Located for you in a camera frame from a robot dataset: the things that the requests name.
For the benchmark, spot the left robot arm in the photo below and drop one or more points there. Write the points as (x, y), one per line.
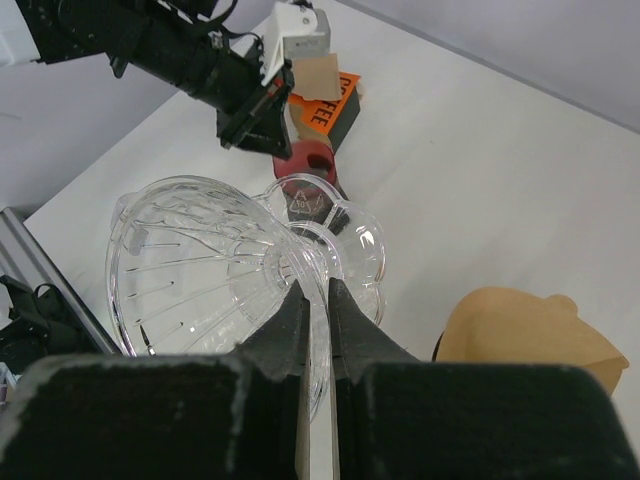
(51, 32)

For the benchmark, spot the black red carafe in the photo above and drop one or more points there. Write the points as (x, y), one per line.
(310, 170)

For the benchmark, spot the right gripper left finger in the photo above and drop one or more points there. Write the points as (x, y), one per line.
(239, 415)

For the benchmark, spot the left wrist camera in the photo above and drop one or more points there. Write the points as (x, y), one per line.
(293, 31)

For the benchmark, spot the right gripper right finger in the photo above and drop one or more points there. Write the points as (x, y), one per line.
(396, 417)

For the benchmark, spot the clear glass dripper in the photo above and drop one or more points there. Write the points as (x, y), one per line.
(195, 266)

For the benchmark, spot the orange coffee filter box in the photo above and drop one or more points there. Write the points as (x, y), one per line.
(328, 122)

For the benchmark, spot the brown paper coffee filter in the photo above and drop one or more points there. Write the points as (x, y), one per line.
(509, 326)

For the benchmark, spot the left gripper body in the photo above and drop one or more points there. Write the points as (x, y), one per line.
(197, 59)

